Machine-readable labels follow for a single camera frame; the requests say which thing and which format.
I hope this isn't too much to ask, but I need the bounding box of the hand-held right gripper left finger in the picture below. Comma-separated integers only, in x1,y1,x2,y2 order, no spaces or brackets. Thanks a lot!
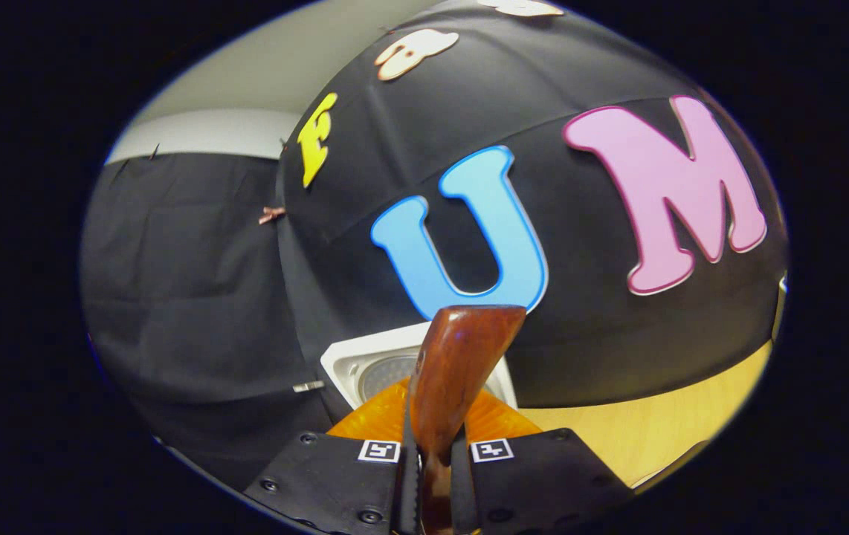
244,377,422,535

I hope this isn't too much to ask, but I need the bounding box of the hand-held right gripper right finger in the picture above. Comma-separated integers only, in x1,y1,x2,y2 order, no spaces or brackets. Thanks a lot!
451,390,633,535

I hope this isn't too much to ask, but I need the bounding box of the brown wooden spoon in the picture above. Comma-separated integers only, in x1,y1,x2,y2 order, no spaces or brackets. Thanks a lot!
410,305,527,535

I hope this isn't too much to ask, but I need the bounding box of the black backdrop cloth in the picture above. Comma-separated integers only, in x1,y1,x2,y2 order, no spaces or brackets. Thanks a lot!
81,0,790,491

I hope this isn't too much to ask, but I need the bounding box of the white rice cooker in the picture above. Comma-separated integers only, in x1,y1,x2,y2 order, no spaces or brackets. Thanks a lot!
320,321,519,411

